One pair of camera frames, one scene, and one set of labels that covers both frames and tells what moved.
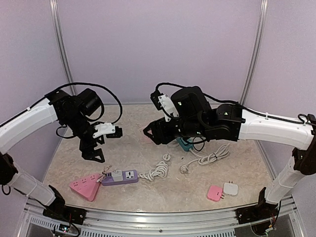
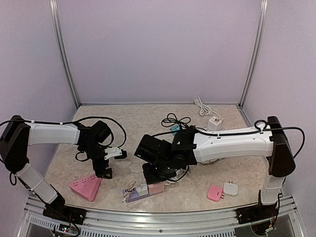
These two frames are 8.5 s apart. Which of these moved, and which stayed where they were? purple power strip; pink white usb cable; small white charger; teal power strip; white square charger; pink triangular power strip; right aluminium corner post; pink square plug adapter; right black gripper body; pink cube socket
Moved: right black gripper body; pink white usb cable; purple power strip; pink cube socket; small white charger; teal power strip
Stayed: pink triangular power strip; white square charger; right aluminium corner post; pink square plug adapter
